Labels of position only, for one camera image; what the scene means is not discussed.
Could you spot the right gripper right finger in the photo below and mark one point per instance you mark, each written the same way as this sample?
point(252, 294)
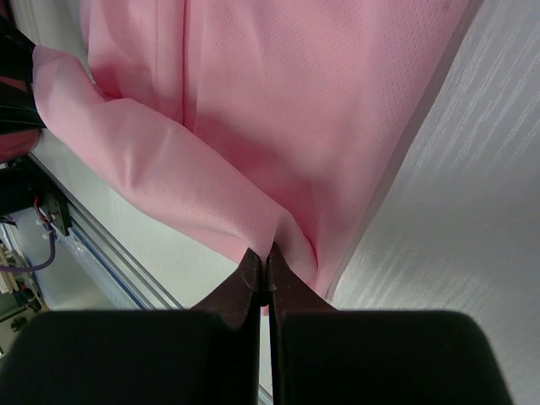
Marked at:
point(322, 355)

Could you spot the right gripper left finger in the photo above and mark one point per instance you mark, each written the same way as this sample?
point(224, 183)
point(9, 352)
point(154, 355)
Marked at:
point(208, 354)

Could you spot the pink t shirt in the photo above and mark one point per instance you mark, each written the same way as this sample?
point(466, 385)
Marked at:
point(247, 124)

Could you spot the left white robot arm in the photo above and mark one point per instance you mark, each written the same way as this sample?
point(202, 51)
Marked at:
point(20, 121)

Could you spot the aluminium rail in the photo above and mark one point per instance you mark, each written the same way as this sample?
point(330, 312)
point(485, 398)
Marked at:
point(89, 256)

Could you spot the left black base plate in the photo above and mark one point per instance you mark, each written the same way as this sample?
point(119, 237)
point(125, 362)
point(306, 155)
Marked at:
point(57, 209)

